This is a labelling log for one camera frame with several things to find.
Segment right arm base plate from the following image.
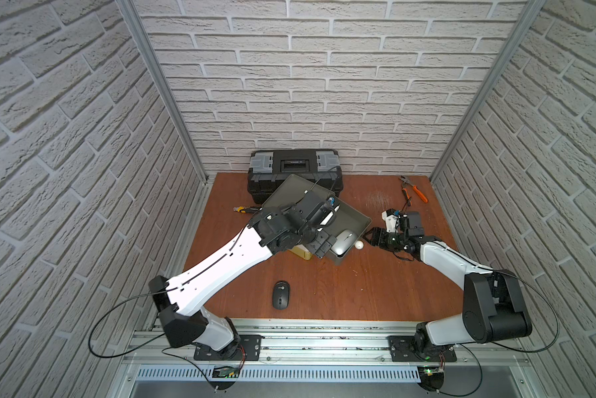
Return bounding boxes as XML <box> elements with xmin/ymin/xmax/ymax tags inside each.
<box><xmin>387</xmin><ymin>336</ymin><xmax>457</xmax><ymax>363</ymax></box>

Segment grey three-drawer storage box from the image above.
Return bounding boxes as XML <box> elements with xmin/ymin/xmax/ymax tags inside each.
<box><xmin>250</xmin><ymin>175</ymin><xmax>372</xmax><ymax>265</ymax></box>

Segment black computer mouse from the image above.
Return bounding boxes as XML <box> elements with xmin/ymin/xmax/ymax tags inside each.
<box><xmin>272</xmin><ymin>280</ymin><xmax>291</xmax><ymax>310</ymax></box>

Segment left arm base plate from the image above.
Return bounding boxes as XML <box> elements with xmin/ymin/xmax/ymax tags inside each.
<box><xmin>193</xmin><ymin>334</ymin><xmax>263</xmax><ymax>362</ymax></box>

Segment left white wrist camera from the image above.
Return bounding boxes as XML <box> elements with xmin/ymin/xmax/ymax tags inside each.
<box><xmin>318</xmin><ymin>196</ymin><xmax>339</xmax><ymax>228</ymax></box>

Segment silver computer mouse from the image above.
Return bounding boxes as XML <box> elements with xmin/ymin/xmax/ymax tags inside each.
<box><xmin>331</xmin><ymin>229</ymin><xmax>358</xmax><ymax>257</ymax></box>

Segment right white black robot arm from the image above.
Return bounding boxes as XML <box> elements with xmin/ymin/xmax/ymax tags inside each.
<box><xmin>363</xmin><ymin>209</ymin><xmax>533</xmax><ymax>352</ymax></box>

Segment orange handled pliers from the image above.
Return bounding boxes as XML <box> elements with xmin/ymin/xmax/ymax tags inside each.
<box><xmin>399</xmin><ymin>176</ymin><xmax>429</xmax><ymax>209</ymax></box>

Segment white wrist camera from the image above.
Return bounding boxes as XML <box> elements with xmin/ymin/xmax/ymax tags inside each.
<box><xmin>382</xmin><ymin>209</ymin><xmax>401</xmax><ymax>233</ymax></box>
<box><xmin>318</xmin><ymin>196</ymin><xmax>339</xmax><ymax>228</ymax></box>

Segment yellow black utility knife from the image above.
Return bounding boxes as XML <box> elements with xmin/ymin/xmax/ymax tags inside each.
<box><xmin>233</xmin><ymin>207</ymin><xmax>261</xmax><ymax>214</ymax></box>

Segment aluminium front rail frame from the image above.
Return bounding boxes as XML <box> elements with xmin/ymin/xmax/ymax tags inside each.
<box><xmin>107</xmin><ymin>318</ymin><xmax>546</xmax><ymax>397</ymax></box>

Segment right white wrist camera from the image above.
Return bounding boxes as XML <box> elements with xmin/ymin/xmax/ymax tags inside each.
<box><xmin>382</xmin><ymin>209</ymin><xmax>401</xmax><ymax>233</ymax></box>

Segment black plastic toolbox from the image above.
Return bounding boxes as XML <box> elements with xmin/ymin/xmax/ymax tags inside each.
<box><xmin>247</xmin><ymin>149</ymin><xmax>344</xmax><ymax>204</ymax></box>

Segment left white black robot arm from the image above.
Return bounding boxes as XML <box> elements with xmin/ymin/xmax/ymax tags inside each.
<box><xmin>149</xmin><ymin>191</ymin><xmax>340</xmax><ymax>357</ymax></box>

